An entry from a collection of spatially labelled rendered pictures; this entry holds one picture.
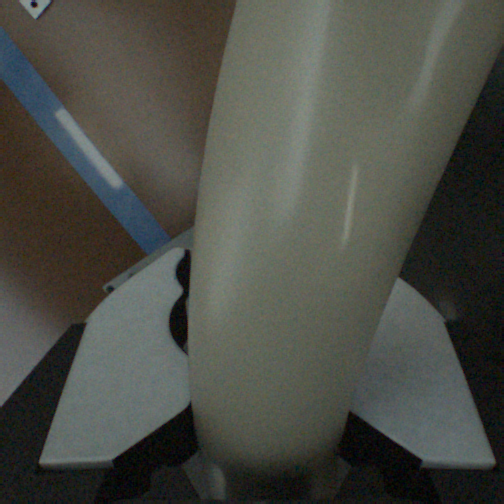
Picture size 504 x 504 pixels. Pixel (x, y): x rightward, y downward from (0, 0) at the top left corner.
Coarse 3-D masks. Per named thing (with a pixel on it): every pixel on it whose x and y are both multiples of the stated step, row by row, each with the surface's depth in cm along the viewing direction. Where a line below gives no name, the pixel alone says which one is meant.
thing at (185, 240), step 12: (192, 228) 107; (180, 240) 109; (192, 240) 109; (156, 252) 111; (144, 264) 114; (120, 276) 116; (132, 276) 115; (108, 288) 117; (192, 456) 51; (192, 468) 50; (192, 480) 49; (204, 480) 51; (204, 492) 49
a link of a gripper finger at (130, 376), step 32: (128, 288) 10; (160, 288) 10; (96, 320) 9; (128, 320) 9; (160, 320) 9; (96, 352) 8; (128, 352) 8; (160, 352) 8; (96, 384) 7; (128, 384) 7; (160, 384) 7; (64, 416) 7; (96, 416) 7; (128, 416) 7; (160, 416) 7; (192, 416) 7; (64, 448) 6; (96, 448) 6; (128, 448) 6; (160, 448) 7; (192, 448) 8; (128, 480) 6
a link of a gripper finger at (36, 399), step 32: (64, 352) 8; (32, 384) 7; (64, 384) 7; (0, 416) 7; (32, 416) 7; (0, 448) 6; (32, 448) 6; (0, 480) 5; (32, 480) 6; (64, 480) 6; (96, 480) 6
